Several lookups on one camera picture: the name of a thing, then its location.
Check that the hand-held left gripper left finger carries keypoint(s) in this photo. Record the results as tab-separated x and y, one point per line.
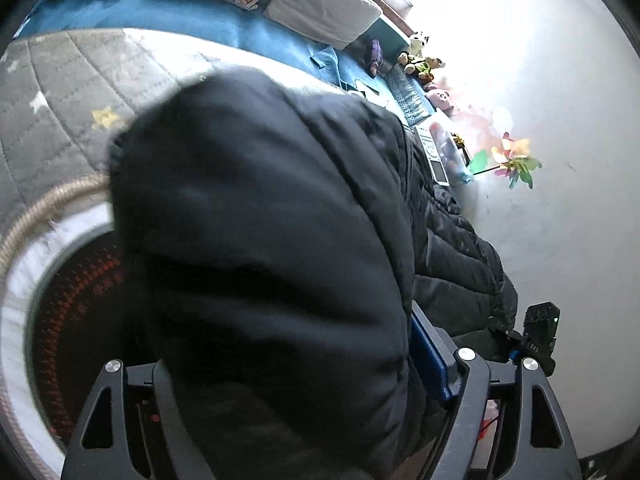
169	410

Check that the pink plush toy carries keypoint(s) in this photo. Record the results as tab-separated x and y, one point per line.
440	98

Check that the black puffer jacket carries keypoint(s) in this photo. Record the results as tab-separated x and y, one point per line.
275	235

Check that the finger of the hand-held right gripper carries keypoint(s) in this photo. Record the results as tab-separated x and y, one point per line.
507	342

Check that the clear plastic bag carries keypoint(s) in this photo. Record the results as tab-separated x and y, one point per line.
452	152

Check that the brown bear plush toy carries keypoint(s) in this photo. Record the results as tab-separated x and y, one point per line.
420	66

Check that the panda plush toy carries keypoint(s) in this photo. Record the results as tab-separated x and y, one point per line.
419	42

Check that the purple toy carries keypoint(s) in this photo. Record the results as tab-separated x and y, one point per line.
374	55

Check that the blue patterned cushion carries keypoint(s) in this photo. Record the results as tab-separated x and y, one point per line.
407	95

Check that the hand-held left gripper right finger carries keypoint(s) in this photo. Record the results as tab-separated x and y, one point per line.
430	355

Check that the grey quilted star mat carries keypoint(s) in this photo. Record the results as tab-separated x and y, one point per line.
60	90

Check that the white remote control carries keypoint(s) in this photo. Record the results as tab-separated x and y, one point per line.
432	152

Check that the blue sofa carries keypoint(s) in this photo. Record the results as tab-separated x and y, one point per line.
200	15

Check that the colourful pinwheel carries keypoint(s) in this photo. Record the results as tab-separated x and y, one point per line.
515	160

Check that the grey pillow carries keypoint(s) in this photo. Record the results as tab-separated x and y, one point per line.
325	5

